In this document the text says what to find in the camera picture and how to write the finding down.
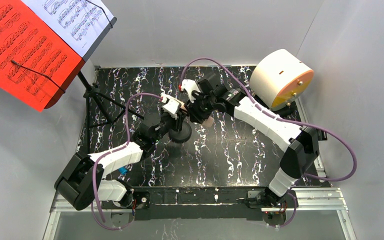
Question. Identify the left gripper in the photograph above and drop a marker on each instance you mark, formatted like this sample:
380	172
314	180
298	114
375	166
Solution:
173	120

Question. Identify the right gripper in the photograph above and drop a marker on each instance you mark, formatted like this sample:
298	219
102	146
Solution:
196	108

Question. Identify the pink-headed microphone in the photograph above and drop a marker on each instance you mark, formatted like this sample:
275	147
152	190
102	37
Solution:
206	123

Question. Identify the tall black mic stand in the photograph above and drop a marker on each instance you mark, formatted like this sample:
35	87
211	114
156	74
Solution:
182	136

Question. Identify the black music stand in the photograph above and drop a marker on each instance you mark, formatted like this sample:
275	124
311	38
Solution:
93	94

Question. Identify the white sheet music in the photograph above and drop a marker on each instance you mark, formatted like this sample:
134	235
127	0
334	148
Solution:
82	24

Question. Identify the red sheet music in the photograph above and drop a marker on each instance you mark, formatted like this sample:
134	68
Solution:
36	65

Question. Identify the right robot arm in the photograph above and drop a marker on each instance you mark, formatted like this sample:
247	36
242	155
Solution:
299	144

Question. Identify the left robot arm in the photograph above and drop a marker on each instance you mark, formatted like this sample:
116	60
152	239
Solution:
83	178

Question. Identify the blue small block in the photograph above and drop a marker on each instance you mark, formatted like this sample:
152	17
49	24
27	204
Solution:
123	170

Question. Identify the white round drum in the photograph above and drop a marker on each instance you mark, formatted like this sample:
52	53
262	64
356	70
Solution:
280	78

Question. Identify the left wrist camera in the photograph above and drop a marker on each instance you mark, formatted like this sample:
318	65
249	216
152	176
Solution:
171	105

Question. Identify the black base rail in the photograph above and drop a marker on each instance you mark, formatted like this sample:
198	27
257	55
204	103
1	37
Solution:
155	203

